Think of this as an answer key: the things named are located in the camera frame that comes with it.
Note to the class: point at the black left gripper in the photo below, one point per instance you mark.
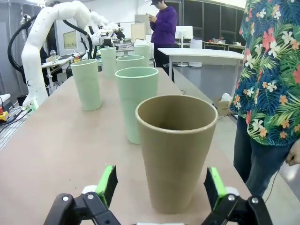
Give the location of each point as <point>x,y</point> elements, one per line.
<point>107,42</point>

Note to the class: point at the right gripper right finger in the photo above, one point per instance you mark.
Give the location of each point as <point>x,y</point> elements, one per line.
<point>218,187</point>

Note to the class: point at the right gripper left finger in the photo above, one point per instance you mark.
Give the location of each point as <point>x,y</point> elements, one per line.
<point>105,185</point>

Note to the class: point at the brown plastic cup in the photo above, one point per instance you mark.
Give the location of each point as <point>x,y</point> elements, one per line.
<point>175,152</point>

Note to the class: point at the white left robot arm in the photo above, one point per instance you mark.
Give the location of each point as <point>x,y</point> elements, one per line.
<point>35,47</point>

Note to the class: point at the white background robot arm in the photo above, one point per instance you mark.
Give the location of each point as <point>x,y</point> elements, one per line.
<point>100,20</point>

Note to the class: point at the person's left hand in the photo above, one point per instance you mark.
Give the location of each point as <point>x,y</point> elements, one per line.
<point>294,154</point>

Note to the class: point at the beige board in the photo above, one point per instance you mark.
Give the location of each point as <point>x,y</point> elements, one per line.
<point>138,31</point>

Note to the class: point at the blue jeans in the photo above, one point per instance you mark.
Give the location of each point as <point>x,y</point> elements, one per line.
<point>255,159</point>

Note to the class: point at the clear bottle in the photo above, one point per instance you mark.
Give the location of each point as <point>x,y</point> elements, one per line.
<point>53,56</point>

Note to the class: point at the person in purple hoodie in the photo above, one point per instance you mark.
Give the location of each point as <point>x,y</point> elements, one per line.
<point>164,23</point>

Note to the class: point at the white monitor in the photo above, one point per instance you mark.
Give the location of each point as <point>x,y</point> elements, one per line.
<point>184,31</point>

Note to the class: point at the cardboard box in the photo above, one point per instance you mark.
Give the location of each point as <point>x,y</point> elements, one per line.
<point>221,106</point>

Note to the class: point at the white lab table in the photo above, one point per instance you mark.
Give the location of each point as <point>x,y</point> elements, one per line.
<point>199,54</point>

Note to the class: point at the yellow emergency stop button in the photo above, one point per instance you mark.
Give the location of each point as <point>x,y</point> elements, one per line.
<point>3,116</point>

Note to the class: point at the person in floral shirt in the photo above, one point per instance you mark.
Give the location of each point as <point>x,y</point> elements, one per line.
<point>269,70</point>

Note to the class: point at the wall display screen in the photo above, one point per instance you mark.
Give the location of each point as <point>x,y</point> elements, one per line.
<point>69,39</point>

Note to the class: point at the aluminium slotted base plate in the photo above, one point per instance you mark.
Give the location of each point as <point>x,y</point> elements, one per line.
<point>9,133</point>

